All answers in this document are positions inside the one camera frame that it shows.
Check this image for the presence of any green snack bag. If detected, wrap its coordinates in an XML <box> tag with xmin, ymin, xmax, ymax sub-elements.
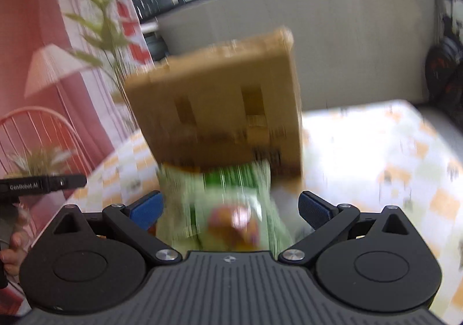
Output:
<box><xmin>155</xmin><ymin>161</ymin><xmax>293</xmax><ymax>256</ymax></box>

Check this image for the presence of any brown cardboard box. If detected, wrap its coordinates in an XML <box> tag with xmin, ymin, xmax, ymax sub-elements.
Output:
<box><xmin>124</xmin><ymin>28</ymin><xmax>302</xmax><ymax>177</ymax></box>

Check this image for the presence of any left human hand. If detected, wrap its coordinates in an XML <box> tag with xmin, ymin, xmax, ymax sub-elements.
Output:
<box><xmin>1</xmin><ymin>231</ymin><xmax>30</xmax><ymax>277</ymax></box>

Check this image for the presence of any orange checkered tablecloth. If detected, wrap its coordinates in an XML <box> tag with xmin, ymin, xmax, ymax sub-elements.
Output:
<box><xmin>64</xmin><ymin>99</ymin><xmax>463</xmax><ymax>322</ymax></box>

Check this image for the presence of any red floral curtain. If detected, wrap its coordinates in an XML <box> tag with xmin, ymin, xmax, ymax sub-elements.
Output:
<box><xmin>0</xmin><ymin>0</ymin><xmax>155</xmax><ymax>318</ymax></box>

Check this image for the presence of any black exercise bike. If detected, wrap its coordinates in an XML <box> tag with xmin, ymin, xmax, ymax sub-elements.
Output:
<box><xmin>425</xmin><ymin>0</ymin><xmax>462</xmax><ymax>122</ymax></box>

